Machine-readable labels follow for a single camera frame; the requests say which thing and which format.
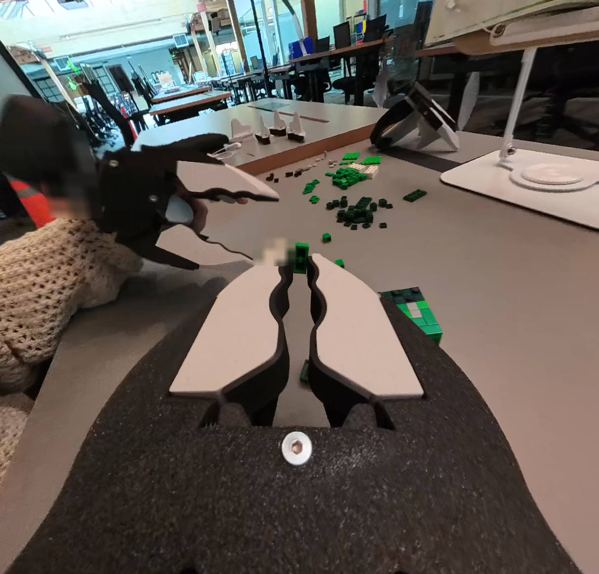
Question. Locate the dark green lego plate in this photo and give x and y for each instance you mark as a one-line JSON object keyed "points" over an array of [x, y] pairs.
{"points": [[415, 195]]}

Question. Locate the pile of bright green pieces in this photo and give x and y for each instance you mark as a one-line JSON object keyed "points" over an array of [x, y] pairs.
{"points": [[346, 178]]}

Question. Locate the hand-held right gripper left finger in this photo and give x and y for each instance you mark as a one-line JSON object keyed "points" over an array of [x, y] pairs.
{"points": [[238, 335]]}

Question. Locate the orange safety vest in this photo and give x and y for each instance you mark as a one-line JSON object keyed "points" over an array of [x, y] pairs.
{"points": [[32, 199]]}

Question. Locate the dark green lego brick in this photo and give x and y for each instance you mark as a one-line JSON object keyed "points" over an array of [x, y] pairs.
{"points": [[304, 370]]}

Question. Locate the person's left hand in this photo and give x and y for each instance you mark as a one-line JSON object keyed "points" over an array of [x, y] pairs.
{"points": [[200, 216]]}

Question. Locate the wooden work table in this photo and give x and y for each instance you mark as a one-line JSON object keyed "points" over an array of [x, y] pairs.
{"points": [[187, 97]]}

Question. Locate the black white wedge device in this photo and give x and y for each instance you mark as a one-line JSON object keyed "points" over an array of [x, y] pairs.
{"points": [[416, 125]]}

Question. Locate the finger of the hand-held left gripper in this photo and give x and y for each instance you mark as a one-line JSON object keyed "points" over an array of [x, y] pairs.
{"points": [[220, 176], [206, 251]]}

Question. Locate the white lego brick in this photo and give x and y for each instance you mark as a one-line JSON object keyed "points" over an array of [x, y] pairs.
{"points": [[371, 172], [356, 167]]}

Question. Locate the black pole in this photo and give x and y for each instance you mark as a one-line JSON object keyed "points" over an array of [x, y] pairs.
{"points": [[256, 36]]}

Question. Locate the long wooden desk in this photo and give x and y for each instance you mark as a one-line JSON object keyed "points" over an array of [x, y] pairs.
{"points": [[327, 52]]}

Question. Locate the pile of dark green pieces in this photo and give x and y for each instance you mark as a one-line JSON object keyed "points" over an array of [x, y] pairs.
{"points": [[358, 213]]}

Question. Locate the person's left forearm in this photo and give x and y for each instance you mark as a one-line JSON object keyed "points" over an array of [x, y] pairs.
{"points": [[47, 279]]}

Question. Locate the black office chair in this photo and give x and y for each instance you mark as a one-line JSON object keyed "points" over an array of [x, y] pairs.
{"points": [[374, 29], [346, 68]]}

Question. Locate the pile of black grey pieces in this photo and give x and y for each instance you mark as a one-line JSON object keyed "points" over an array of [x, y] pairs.
{"points": [[299, 171]]}

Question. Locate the green lego block model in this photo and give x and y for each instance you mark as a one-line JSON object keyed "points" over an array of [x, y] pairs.
{"points": [[414, 316]]}

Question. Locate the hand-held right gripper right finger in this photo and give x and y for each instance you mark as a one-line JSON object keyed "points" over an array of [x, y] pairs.
{"points": [[360, 340]]}

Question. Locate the small bright green lego brick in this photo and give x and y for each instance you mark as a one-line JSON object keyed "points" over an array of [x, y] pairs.
{"points": [[302, 256]]}

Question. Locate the grey wood-edged table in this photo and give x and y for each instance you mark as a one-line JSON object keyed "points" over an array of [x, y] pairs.
{"points": [[327, 129]]}

